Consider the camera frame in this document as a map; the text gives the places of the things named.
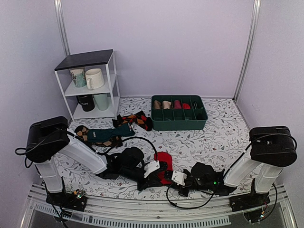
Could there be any brown argyle sock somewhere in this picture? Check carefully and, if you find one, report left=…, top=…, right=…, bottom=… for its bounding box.
left=74, top=125, right=123, bottom=148

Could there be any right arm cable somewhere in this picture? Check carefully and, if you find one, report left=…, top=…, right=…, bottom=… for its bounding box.
left=165, top=184, right=214, bottom=209

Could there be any tan rolled sock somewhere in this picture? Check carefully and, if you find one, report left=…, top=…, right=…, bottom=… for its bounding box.
left=153, top=100, right=162, bottom=110

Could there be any teal patterned mug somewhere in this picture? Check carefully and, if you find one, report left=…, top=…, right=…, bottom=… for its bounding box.
left=69, top=67, right=86, bottom=88

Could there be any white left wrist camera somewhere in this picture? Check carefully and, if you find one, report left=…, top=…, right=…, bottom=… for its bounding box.
left=143, top=161, right=160, bottom=178

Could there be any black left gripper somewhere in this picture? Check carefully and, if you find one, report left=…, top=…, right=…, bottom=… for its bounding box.
left=121, top=167, right=162, bottom=193

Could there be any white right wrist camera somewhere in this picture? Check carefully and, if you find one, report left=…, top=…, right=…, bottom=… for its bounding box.
left=171, top=171, right=187, bottom=186

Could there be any red sock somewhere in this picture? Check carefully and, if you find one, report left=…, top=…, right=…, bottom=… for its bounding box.
left=154, top=152, right=172, bottom=186
left=182, top=103, right=191, bottom=110

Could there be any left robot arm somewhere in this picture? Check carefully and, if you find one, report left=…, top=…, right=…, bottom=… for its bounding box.
left=25, top=116, right=172, bottom=206

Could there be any green divided organizer box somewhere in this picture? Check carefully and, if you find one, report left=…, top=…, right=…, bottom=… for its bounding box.
left=151, top=95, right=208, bottom=131

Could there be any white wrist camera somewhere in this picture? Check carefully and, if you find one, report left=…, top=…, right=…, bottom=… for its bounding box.
left=171, top=171, right=187, bottom=186
left=143, top=161, right=160, bottom=178

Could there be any beige rolled sock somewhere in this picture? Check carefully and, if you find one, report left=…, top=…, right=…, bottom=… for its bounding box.
left=162, top=100, right=171, bottom=110

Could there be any white shelf rack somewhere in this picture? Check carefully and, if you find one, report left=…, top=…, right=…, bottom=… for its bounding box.
left=54, top=49, right=120, bottom=121

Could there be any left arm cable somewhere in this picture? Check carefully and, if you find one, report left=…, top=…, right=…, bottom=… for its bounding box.
left=95, top=136, right=158, bottom=164

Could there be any left aluminium corner post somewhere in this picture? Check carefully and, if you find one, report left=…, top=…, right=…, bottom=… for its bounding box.
left=54, top=0, right=70, bottom=56

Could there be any red rolled sock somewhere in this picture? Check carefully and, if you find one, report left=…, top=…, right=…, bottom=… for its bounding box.
left=182, top=103, right=191, bottom=110

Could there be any right aluminium corner post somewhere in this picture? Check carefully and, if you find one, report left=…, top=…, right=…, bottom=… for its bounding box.
left=233, top=0, right=261, bottom=103

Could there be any black mug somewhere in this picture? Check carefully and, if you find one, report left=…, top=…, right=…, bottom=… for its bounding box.
left=76, top=95, right=95, bottom=112

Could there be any aluminium front rail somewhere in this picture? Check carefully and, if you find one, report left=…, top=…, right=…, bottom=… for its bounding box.
left=18, top=184, right=300, bottom=228

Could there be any cream mug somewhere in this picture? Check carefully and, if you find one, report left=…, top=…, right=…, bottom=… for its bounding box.
left=85, top=68, right=105, bottom=90

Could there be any maroon rolled sock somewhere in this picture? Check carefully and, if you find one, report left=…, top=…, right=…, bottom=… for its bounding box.
left=173, top=100, right=182, bottom=110

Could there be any mint green mug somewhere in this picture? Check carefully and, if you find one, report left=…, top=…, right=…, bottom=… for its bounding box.
left=94, top=94, right=109, bottom=111

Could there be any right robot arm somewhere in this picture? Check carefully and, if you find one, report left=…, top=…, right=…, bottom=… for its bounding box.
left=164, top=126, right=297, bottom=207

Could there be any aluminium corner post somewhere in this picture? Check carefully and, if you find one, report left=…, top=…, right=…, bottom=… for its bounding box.
left=233, top=0, right=261, bottom=103
left=54, top=0, right=70, bottom=56

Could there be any black orange argyle sock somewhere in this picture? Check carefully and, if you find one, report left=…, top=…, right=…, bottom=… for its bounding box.
left=112, top=111, right=152, bottom=131

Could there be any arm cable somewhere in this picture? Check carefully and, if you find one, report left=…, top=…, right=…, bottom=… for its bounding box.
left=95, top=136, right=158, bottom=164
left=165, top=184, right=214, bottom=209

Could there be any floral table cloth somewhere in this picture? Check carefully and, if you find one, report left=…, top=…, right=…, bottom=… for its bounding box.
left=54, top=99, right=249, bottom=201

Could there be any dark teal sock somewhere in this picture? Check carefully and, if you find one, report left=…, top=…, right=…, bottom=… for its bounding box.
left=88, top=123, right=135, bottom=142

